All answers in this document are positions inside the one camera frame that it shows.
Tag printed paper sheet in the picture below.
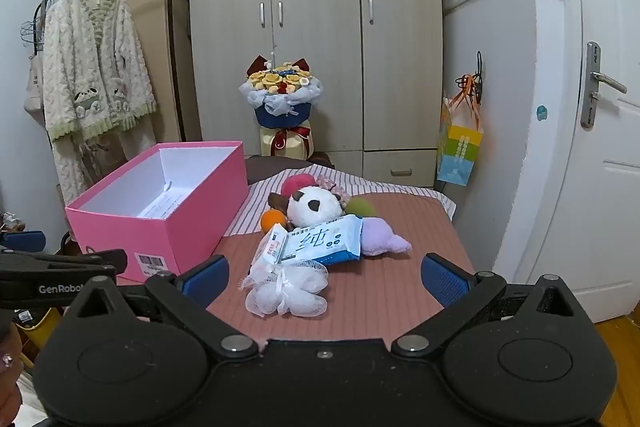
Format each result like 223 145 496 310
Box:
135 179 211 220

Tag cream knit pants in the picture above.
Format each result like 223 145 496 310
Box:
51 119 157 206

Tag knitted flower bouquet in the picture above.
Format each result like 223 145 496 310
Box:
238 53 323 130

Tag black wall hook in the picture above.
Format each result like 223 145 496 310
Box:
474 52 485 105

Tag small pink wipes pack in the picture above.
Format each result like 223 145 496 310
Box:
250 227 290 270

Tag beige wardrobe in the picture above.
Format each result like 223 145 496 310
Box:
187 0 445 188

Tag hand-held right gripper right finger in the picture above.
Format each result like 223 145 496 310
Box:
391 253 586 359

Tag large blue wet wipes pack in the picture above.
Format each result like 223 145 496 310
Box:
277 214 365 267

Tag green plush ball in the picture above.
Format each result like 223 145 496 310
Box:
345 197 379 221

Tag pink ribbed blanket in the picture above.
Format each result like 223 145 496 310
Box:
205 192 476 343

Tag orange plush ball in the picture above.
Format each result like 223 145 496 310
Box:
260 208 289 234

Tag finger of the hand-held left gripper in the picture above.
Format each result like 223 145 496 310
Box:
0 230 47 254
0 248 129 284

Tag wire hangers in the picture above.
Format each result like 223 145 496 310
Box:
21 19 47 58

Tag colourful gift bag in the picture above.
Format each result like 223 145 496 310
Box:
436 74 485 186

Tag purple plush toy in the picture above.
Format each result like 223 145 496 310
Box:
360 217 413 257

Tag white tote bag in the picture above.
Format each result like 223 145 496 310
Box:
24 52 47 126

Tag white mesh bath puff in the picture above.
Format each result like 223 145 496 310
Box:
242 257 329 319

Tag black clothes rack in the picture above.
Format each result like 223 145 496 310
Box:
30 0 183 142

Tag pink cardboard box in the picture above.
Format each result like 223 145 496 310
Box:
65 140 251 285

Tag cream knit cardigan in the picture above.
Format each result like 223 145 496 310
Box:
42 0 157 142

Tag pink plush ball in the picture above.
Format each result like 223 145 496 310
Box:
281 173 319 198

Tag striped bedsheet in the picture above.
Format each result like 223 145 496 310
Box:
222 170 457 238

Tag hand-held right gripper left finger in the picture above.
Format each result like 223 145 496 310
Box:
70 254 261 360

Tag yellow bin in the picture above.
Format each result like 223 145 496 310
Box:
17 307 63 349

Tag silver door handle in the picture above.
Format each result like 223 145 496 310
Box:
580 42 628 129

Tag white door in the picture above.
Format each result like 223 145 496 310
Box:
492 0 640 324

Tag brown cloth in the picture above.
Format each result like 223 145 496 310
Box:
245 152 336 184

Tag panda plush toy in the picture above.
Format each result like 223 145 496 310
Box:
267 175 351 230

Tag person's left hand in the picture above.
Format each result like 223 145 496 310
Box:
0 313 24 413

